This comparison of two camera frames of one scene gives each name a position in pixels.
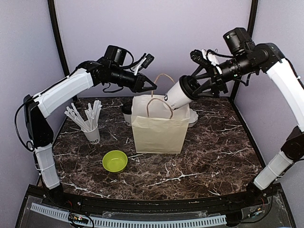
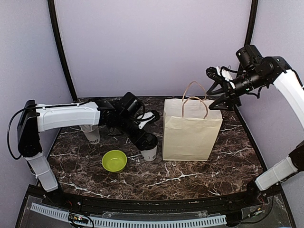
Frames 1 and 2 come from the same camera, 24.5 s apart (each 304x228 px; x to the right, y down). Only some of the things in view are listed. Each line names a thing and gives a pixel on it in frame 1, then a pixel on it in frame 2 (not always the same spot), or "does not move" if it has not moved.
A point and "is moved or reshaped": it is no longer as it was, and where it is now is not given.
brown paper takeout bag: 157,128 is moved or reshaped
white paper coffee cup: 128,119 is moved or reshaped
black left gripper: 138,86 to 142,146
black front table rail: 257,194 does not move
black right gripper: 213,84 to 228,88
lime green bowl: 115,161 does not move
